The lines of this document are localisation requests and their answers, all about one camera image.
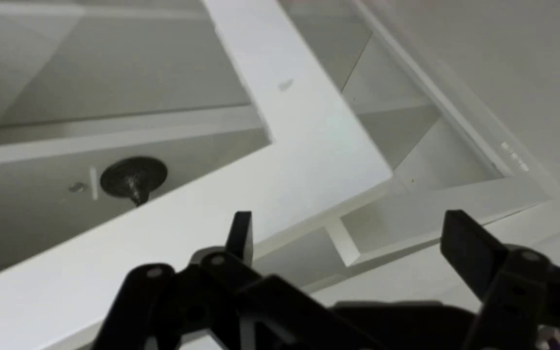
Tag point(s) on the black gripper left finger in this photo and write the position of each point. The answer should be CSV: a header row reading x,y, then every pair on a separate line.
x,y
229,303

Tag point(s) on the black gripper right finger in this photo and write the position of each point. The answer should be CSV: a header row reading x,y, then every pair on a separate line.
x,y
520,291

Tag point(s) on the white glass cabinet door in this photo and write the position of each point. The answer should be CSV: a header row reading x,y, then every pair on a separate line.
x,y
306,148

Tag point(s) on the white built-in cabinet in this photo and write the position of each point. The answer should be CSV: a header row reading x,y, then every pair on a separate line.
x,y
437,161

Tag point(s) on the black candle holder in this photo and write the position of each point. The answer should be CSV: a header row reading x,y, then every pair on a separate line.
x,y
131,177

